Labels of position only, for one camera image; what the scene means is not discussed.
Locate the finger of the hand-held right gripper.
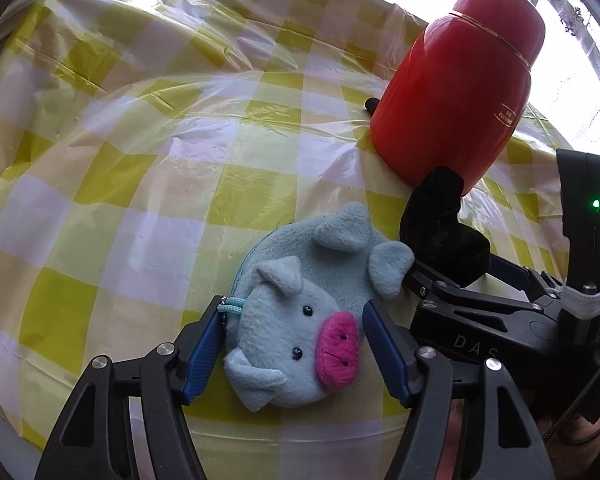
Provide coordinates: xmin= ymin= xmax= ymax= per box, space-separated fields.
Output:
xmin=402 ymin=260 xmax=481 ymax=307
xmin=486 ymin=254 xmax=563 ymax=303

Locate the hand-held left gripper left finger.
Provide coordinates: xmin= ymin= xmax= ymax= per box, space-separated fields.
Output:
xmin=34 ymin=294 xmax=231 ymax=480

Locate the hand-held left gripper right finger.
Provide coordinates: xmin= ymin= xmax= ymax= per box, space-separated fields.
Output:
xmin=362 ymin=299 xmax=553 ymax=480

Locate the black fuzzy cloth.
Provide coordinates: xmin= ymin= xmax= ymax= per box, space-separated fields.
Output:
xmin=399 ymin=166 xmax=492 ymax=288

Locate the light blue pig plush pouch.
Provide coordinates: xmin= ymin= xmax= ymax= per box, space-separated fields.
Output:
xmin=223 ymin=201 xmax=416 ymax=413

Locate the person's right hand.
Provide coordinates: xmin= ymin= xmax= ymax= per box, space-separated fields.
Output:
xmin=532 ymin=390 xmax=600 ymax=461

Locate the red thermos flask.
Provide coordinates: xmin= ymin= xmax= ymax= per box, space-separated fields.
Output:
xmin=369 ymin=0 xmax=546 ymax=197

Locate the yellow checkered plastic tablecloth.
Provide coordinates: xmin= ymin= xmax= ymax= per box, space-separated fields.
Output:
xmin=0 ymin=0 xmax=576 ymax=480

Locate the floral lace curtain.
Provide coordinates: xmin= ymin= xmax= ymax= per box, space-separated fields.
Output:
xmin=505 ymin=0 xmax=600 ymax=126

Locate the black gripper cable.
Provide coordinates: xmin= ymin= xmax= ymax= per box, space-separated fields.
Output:
xmin=542 ymin=345 xmax=600 ymax=446

